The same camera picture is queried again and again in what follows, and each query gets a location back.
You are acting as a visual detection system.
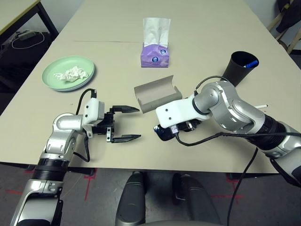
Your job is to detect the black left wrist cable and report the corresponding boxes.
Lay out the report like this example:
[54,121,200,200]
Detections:
[72,88,98,163]

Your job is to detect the black sunglasses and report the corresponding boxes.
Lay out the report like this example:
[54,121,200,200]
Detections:
[153,124,176,142]

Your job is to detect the grey robot leg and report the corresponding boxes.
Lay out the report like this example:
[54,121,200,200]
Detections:
[115,171,148,223]
[173,173,222,226]

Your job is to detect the dark jacket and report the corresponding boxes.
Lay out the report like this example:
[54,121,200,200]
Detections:
[274,0,301,33]

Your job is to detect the green plate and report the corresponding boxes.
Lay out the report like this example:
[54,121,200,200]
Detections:
[41,55,96,91]

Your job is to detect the grey glasses case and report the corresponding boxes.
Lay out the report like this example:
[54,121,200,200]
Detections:
[134,74,183,115]

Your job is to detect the grey robot left leg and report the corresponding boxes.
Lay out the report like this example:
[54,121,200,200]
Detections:
[115,171,148,223]

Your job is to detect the grey robot right leg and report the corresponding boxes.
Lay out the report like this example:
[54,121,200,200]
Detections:
[173,173,222,226]

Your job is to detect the grey power adapter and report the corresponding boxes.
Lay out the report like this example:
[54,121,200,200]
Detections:
[17,30,36,40]

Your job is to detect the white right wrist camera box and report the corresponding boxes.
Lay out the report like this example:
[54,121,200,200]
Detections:
[155,97,212,129]

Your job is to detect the purple tissue box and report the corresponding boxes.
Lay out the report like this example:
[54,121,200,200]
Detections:
[140,43,170,68]

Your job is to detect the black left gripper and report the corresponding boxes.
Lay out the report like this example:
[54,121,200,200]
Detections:
[93,105,142,144]

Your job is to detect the blue capped marker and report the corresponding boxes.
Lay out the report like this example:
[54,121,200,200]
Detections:
[243,60,259,69]

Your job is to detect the wooden stool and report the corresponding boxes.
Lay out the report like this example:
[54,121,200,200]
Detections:
[268,4,301,54]

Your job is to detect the black plastic cup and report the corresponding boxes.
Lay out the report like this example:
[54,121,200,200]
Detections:
[222,51,259,87]

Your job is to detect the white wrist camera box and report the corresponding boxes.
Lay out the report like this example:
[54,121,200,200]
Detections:
[81,97,105,124]
[155,97,212,129]

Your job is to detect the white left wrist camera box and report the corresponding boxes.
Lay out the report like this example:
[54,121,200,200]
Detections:
[81,97,105,124]

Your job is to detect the white floor cable loop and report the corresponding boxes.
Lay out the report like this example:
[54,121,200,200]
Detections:
[11,30,45,49]

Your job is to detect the grey robot torso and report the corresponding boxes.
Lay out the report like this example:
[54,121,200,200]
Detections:
[115,220,189,226]

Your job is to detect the side table black frame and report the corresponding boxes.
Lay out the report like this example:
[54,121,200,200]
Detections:
[0,0,59,38]

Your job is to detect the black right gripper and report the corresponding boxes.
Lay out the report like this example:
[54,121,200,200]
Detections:
[175,119,200,133]

